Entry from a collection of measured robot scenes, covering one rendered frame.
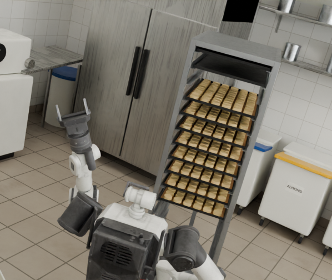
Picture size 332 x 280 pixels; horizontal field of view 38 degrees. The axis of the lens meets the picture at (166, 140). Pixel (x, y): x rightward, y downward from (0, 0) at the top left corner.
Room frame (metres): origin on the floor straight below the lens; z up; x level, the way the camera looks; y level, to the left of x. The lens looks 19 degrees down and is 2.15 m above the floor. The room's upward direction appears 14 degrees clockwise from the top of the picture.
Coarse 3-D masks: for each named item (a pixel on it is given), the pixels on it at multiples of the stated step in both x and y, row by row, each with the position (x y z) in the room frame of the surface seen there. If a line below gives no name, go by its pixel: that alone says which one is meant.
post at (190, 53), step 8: (192, 40) 2.59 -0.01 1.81; (192, 48) 2.58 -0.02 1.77; (192, 56) 2.58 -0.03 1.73; (184, 72) 2.59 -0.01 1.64; (184, 80) 2.58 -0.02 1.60; (184, 88) 2.59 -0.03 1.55; (176, 104) 2.59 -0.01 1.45; (176, 112) 2.58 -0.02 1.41; (176, 120) 2.58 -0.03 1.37; (168, 136) 2.59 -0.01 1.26; (168, 144) 2.58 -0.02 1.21; (168, 152) 2.60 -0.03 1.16; (160, 168) 2.59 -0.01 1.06; (160, 176) 2.58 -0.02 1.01
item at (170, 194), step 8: (168, 192) 2.68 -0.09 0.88; (176, 192) 2.74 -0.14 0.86; (184, 192) 2.73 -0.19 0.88; (176, 200) 2.60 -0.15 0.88; (184, 200) 2.67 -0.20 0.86; (192, 200) 2.66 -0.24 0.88; (200, 200) 2.68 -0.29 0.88; (208, 200) 2.71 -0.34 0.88; (200, 208) 2.59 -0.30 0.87; (208, 208) 2.59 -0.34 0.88; (216, 208) 2.63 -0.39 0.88; (224, 208) 2.69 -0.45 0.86
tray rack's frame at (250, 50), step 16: (208, 32) 3.06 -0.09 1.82; (208, 48) 2.57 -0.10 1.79; (224, 48) 2.56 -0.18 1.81; (240, 48) 2.68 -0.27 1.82; (256, 48) 2.86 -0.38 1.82; (272, 48) 3.06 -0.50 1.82; (272, 64) 2.52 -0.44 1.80; (192, 224) 3.17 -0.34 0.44; (160, 256) 3.12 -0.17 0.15; (192, 272) 3.01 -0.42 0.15
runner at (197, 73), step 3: (198, 69) 2.97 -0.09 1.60; (195, 72) 2.87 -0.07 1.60; (198, 72) 2.98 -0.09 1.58; (201, 72) 3.00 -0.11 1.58; (192, 75) 2.75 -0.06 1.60; (195, 75) 2.87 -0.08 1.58; (198, 75) 2.89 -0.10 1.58; (189, 78) 2.67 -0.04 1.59; (192, 78) 2.75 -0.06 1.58; (195, 78) 2.78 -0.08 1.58; (186, 81) 2.58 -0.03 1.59; (189, 81) 2.66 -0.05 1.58; (192, 81) 2.68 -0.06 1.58; (189, 84) 2.58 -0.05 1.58
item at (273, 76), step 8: (272, 72) 2.52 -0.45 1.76; (272, 80) 2.52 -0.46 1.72; (272, 88) 2.52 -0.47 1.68; (264, 96) 2.52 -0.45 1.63; (264, 104) 2.52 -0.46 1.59; (264, 112) 2.52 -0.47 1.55; (256, 120) 2.52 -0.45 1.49; (256, 128) 2.52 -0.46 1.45; (256, 136) 2.52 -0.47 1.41; (248, 152) 2.52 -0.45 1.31; (248, 160) 2.52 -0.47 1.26; (240, 176) 2.52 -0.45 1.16; (240, 184) 2.52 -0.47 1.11; (232, 200) 2.52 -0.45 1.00; (232, 208) 2.52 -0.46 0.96; (224, 224) 2.52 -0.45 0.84; (224, 232) 2.52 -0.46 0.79; (216, 256) 2.52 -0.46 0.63; (216, 264) 2.52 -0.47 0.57
